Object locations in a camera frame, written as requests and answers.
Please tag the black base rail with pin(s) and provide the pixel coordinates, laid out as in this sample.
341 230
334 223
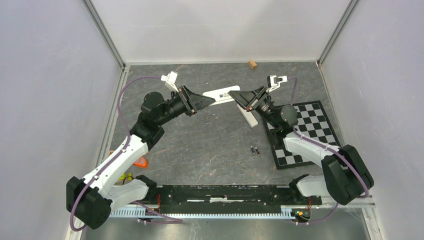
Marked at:
226 199

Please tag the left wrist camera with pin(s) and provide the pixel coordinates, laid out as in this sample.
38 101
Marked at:
170 81

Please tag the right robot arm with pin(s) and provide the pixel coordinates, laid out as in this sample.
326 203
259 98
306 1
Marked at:
344 174

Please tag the white remote control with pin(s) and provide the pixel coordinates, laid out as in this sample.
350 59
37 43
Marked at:
248 116
221 95

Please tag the black white chessboard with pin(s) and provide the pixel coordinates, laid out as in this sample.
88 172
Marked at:
312 122

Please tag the small wooden block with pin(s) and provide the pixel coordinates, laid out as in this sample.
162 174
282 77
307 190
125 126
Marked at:
252 64

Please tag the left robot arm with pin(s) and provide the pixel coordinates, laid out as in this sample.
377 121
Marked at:
92 198

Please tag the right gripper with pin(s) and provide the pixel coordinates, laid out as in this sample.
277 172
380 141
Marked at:
249 99

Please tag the yellow green toy blocks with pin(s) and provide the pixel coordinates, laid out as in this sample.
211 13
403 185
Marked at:
126 177

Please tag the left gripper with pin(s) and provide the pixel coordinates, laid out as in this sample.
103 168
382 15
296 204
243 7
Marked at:
192 102

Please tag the orange semicircle toy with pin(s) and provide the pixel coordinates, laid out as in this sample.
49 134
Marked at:
141 163

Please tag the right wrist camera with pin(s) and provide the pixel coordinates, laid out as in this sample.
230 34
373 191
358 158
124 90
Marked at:
274 82

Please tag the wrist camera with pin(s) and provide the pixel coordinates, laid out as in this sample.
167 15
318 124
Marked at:
274 82
170 81

